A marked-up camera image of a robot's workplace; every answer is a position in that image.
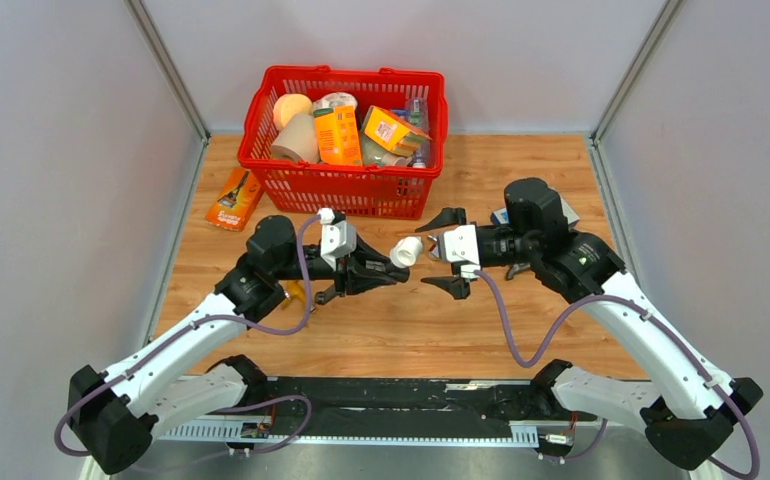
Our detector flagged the orange round sponge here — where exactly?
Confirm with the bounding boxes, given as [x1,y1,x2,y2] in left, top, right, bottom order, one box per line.
[272,93,313,131]

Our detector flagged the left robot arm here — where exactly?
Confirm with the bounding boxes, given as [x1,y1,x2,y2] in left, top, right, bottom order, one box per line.
[53,208,411,475]

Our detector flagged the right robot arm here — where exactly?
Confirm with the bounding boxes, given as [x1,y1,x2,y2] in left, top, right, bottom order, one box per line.
[427,177,763,478]

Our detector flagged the beige paper roll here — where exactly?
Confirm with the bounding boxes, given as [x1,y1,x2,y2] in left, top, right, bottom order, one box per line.
[270,113,320,164]

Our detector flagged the red plastic shopping basket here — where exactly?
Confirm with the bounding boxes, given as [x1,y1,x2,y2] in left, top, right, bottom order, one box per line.
[237,66,448,219]

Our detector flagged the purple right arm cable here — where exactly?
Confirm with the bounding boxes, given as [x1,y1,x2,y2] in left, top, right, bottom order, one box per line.
[474,268,761,480]

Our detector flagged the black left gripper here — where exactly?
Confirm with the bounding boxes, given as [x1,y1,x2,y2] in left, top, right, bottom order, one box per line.
[273,229,396,297]

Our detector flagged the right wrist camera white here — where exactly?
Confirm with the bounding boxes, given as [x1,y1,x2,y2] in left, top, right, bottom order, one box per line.
[436,224,482,280]

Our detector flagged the white slotted cable duct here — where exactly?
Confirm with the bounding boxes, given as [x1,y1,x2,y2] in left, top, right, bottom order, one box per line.
[159,423,540,448]

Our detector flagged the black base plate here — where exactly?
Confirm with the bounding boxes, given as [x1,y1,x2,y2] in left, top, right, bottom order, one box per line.
[243,377,571,439]

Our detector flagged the clear plastic bottle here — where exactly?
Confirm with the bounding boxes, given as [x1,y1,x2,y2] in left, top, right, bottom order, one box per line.
[405,97,430,169]

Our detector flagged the steel grey faucet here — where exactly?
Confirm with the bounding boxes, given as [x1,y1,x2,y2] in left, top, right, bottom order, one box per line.
[505,263,531,281]

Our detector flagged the white plastic pipe fitting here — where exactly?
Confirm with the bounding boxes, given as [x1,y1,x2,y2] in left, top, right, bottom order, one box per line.
[389,236,424,268]

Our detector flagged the blue white razor box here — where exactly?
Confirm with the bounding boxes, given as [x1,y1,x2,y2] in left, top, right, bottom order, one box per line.
[490,198,580,228]

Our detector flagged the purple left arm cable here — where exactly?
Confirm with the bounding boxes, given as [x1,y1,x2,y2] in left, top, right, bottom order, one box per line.
[53,215,323,473]

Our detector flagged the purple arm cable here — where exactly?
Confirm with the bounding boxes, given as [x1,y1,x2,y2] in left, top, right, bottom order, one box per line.
[474,268,761,480]
[53,215,323,473]

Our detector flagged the brass yellow faucet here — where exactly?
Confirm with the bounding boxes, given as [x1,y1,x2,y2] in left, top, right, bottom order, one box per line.
[280,280,306,310]

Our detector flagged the white tape roll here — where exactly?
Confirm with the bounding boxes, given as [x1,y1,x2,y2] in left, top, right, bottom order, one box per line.
[312,92,358,112]

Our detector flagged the orange tall box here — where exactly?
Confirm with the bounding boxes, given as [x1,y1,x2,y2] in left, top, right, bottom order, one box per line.
[313,106,363,167]

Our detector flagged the orange razor box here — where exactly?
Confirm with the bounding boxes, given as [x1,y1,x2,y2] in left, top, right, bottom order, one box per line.
[205,167,263,232]

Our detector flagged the orange yellow tilted box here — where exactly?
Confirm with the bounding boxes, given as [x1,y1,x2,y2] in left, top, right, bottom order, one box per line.
[362,106,431,157]

